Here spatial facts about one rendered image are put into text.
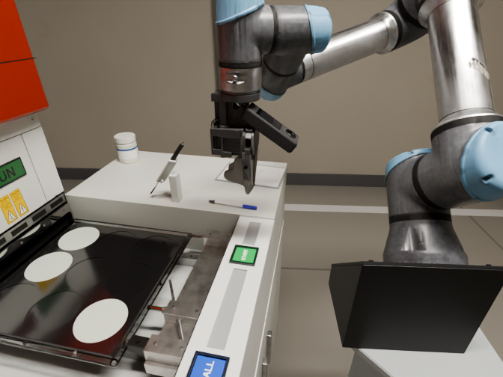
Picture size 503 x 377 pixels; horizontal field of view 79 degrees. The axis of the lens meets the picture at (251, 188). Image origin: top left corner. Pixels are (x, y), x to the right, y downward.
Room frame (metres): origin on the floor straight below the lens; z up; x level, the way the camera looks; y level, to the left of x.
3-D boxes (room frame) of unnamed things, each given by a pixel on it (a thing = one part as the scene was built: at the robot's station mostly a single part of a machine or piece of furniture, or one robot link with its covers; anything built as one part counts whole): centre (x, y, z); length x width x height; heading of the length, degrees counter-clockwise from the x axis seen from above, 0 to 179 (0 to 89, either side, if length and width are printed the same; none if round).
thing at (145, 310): (0.49, 0.21, 0.90); 0.38 x 0.01 x 0.01; 169
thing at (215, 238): (0.65, 0.09, 0.89); 0.08 x 0.03 x 0.03; 79
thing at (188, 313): (0.41, 0.13, 0.89); 0.08 x 0.03 x 0.03; 79
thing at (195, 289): (0.49, 0.12, 0.87); 0.36 x 0.08 x 0.03; 169
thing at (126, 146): (1.02, 0.45, 1.01); 0.07 x 0.07 x 0.10
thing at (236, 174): (0.55, 0.03, 1.14); 0.06 x 0.03 x 0.09; 79
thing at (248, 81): (0.56, 0.02, 1.33); 0.08 x 0.08 x 0.05
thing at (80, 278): (0.52, 0.38, 0.90); 0.34 x 0.34 x 0.01; 79
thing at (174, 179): (0.74, 0.23, 1.03); 0.06 x 0.04 x 0.13; 79
